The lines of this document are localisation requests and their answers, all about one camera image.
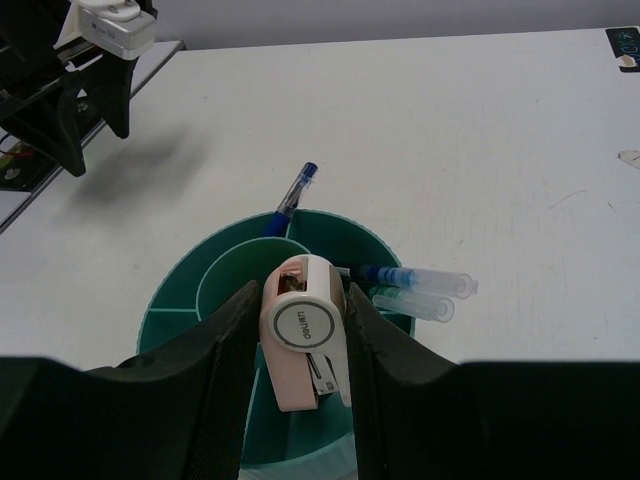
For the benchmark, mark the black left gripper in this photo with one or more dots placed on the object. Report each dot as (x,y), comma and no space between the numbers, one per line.
(39,86)

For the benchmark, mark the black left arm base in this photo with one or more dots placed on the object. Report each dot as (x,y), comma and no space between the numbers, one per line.
(23,169)

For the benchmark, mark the teal round organizer container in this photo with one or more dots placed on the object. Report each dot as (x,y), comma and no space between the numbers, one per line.
(311,444)

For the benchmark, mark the pink correction tape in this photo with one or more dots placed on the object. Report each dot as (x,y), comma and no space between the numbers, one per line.
(302,333)

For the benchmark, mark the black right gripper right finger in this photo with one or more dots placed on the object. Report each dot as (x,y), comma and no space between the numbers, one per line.
(417,415)

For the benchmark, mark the blue ballpoint pen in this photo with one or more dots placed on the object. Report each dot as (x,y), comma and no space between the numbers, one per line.
(283,214)

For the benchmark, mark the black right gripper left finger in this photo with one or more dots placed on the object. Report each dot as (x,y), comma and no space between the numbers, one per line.
(178,411)

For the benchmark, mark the blue left corner label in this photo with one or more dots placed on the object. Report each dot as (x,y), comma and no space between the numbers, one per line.
(625,44)

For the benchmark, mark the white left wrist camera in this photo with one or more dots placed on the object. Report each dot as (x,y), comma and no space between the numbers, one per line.
(120,27)

